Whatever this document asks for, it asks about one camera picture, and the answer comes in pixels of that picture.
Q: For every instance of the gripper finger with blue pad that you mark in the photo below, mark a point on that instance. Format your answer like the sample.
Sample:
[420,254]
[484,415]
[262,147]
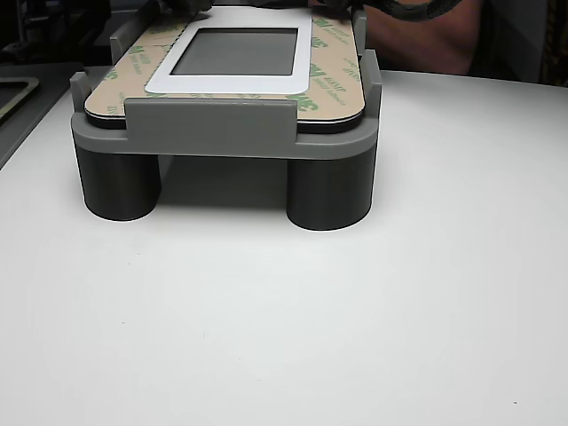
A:
[182,4]

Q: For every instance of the tan printed adhesive liner film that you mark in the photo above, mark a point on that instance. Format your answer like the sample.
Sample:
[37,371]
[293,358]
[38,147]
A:
[337,66]

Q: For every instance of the person bare forearm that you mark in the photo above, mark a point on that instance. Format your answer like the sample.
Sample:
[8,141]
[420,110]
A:
[421,44]

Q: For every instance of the white panel with rectangular window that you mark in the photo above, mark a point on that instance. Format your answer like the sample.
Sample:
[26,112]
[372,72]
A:
[222,87]

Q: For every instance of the grey fixture stand with legs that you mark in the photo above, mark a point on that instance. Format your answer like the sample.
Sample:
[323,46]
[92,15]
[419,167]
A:
[208,124]

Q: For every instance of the dark background equipment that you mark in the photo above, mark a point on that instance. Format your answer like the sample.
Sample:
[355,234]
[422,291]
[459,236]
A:
[44,26]

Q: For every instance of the grey flat tray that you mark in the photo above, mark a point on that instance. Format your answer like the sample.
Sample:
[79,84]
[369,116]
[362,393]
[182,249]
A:
[49,89]

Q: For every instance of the tan adhesive frame piece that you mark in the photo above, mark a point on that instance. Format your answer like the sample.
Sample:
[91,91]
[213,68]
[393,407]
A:
[24,93]

